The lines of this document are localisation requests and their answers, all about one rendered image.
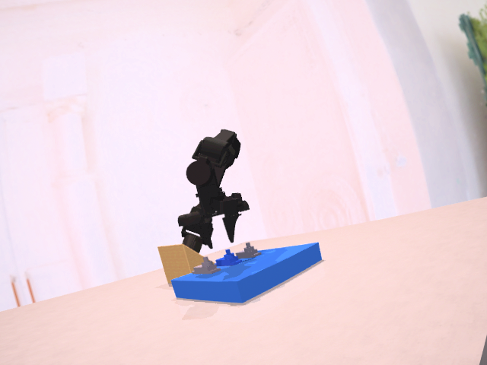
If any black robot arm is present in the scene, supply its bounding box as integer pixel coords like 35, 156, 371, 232
181, 129, 243, 253

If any blue flat deck plate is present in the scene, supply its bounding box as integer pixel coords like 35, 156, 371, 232
171, 242, 322, 303

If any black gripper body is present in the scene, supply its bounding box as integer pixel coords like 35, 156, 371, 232
178, 184, 250, 227

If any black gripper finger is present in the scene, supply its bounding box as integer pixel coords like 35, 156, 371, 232
222, 214, 242, 243
189, 222, 213, 249

